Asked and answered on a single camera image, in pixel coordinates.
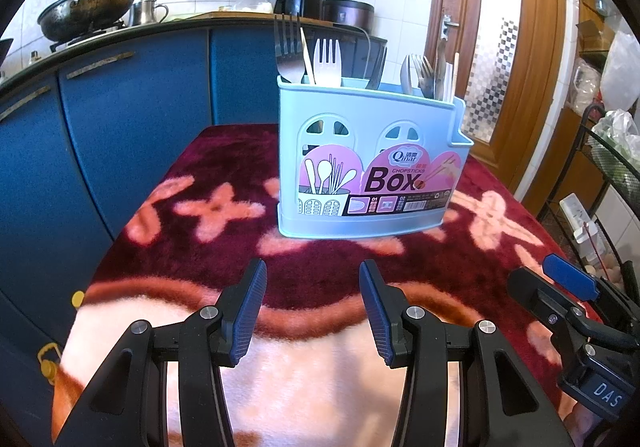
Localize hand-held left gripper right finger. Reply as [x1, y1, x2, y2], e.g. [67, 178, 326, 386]
[359, 259, 576, 447]

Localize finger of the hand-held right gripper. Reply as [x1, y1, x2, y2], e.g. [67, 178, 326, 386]
[506, 266, 588, 328]
[542, 253, 640, 343]

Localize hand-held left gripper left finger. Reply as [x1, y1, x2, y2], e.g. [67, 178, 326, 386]
[52, 257, 268, 447]

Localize light blue utensil box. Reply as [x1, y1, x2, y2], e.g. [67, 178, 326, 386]
[276, 76, 475, 240]

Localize metal spoon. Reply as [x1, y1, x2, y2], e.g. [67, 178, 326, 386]
[399, 54, 420, 95]

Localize curved handle metal utensil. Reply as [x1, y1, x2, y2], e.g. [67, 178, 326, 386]
[357, 24, 373, 90]

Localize white power strip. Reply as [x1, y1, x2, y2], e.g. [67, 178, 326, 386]
[559, 194, 608, 248]

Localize red floral blanket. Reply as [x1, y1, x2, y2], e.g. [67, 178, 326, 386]
[50, 123, 601, 447]

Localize white plastic bag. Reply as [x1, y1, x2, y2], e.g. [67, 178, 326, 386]
[600, 30, 640, 113]

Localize blue base kitchen cabinets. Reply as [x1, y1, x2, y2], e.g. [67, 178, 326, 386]
[0, 22, 391, 428]

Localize wooden door with glass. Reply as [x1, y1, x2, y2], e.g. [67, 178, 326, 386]
[425, 0, 576, 198]

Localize cardboard box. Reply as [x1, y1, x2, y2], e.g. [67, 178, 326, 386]
[575, 20, 618, 53]

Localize tall metal fork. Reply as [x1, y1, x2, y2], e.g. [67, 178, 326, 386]
[273, 13, 307, 84]

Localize dark rice cooker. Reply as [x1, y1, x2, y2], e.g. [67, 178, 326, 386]
[321, 0, 376, 28]

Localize metal kettle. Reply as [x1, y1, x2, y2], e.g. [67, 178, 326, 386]
[129, 0, 170, 27]

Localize gas stove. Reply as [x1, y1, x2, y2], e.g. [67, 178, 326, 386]
[47, 20, 131, 53]

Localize large black wok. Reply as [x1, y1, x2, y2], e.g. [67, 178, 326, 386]
[37, 0, 143, 44]

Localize black wire rack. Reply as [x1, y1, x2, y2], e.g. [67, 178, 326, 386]
[537, 102, 640, 318]

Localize metal door handle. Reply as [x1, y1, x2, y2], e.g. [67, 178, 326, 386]
[440, 14, 461, 45]

